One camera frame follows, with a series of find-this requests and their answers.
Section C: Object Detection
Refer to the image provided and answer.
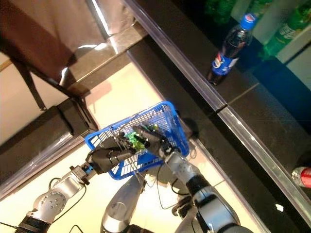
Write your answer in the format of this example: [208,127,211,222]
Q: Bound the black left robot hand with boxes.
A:
[85,137,137,175]

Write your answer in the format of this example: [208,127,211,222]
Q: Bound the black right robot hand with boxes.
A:
[132,125,176,160]

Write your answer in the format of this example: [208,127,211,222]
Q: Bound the green Sprite bottle yellow cap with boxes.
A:
[259,3,311,60]
[203,0,234,25]
[123,123,160,149]

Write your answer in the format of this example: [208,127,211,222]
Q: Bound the blue plastic shopping basket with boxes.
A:
[84,100,190,181]

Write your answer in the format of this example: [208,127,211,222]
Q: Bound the silver left robot leg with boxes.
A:
[100,173,147,233]

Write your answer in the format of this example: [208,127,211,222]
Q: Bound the silver robot leg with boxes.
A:
[173,211,202,233]
[100,173,147,233]

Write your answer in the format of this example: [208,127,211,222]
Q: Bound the black right robot foot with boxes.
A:
[171,195,195,218]

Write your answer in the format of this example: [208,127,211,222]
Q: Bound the black side shelf unit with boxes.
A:
[0,98,100,201]

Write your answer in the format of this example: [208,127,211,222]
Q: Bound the black base shelf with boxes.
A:
[126,37,302,233]

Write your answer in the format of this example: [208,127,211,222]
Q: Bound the silver right robot leg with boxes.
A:
[173,211,202,233]

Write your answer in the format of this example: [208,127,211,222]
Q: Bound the Pepsi bottle blue cap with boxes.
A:
[206,12,259,86]

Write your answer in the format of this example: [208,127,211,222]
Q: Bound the black shelf board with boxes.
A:
[228,82,311,192]
[135,0,311,107]

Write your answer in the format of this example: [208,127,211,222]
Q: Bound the shiny steel pillar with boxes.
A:
[84,0,138,55]

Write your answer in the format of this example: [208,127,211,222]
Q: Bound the small water bottle red cap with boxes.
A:
[291,166,311,189]

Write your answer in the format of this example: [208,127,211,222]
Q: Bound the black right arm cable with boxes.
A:
[155,165,195,211]

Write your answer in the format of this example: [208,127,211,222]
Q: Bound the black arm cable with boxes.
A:
[155,165,195,211]
[48,177,88,233]

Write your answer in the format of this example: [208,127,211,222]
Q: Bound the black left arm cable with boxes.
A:
[48,177,88,233]

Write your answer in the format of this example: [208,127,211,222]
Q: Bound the clear plastic price rail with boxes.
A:
[217,105,311,207]
[122,0,228,112]

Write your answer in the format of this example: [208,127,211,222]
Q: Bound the black metal bracket strip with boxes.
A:
[13,59,47,112]

